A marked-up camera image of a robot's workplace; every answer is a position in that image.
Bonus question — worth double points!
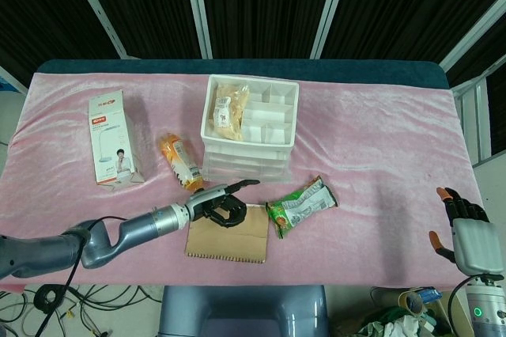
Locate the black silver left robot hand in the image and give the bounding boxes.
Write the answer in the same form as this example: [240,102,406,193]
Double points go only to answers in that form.
[183,179,261,229]

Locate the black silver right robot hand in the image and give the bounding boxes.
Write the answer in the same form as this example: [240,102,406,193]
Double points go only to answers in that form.
[429,186,501,277]

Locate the clear plastic drawer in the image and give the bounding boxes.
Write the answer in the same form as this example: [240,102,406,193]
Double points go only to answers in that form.
[205,167,293,184]
[203,147,294,161]
[204,157,293,171]

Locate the white plastic drawer organizer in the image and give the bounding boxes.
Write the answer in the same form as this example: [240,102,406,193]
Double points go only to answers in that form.
[200,74,300,184]

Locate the brown spiral notebook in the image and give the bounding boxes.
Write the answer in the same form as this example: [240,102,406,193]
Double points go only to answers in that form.
[184,202,270,265]

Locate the orange drink bottle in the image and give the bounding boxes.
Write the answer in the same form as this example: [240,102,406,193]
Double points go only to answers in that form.
[159,132,206,191]

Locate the brown tape roll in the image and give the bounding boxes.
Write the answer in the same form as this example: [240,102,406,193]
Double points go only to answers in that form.
[397,289,426,313]

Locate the green snack packet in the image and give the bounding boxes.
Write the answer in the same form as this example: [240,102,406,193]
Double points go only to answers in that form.
[265,176,340,240]

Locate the yellow snack bag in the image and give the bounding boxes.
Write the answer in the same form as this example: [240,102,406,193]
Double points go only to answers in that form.
[213,81,250,141]

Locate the crumpled white paper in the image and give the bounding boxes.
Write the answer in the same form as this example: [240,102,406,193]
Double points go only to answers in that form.
[381,317,417,337]

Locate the blue-grey plastic stool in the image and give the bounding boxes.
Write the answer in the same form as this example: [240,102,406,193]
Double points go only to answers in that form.
[157,285,330,337]

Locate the green plastic bag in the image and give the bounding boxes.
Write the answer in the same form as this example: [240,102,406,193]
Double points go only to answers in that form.
[355,304,413,337]

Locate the white desk lamp box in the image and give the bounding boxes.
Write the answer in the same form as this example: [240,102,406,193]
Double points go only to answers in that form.
[88,89,146,187]

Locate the white metal rack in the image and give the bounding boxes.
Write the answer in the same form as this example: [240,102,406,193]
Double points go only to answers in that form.
[452,74,496,165]

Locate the pink velvet cloth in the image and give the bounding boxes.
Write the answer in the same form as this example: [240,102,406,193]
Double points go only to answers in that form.
[0,71,485,287]

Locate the dark teal table pad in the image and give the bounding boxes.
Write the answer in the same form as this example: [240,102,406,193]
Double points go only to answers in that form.
[28,59,451,91]

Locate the black curtain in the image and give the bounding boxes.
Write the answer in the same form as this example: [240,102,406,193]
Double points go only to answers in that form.
[0,0,506,89]

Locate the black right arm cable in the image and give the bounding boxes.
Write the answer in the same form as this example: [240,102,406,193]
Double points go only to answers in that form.
[446,276,472,337]

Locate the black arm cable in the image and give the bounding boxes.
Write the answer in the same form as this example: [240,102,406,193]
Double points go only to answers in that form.
[446,276,472,337]
[33,214,131,337]

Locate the tangled floor cables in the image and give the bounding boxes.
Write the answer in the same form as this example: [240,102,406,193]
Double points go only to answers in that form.
[0,284,164,337]

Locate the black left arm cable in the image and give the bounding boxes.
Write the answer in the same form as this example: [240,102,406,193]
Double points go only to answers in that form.
[33,214,131,337]

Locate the white frame pole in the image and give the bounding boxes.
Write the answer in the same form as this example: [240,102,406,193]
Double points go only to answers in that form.
[310,0,353,59]
[62,0,128,59]
[438,0,506,74]
[183,0,213,59]

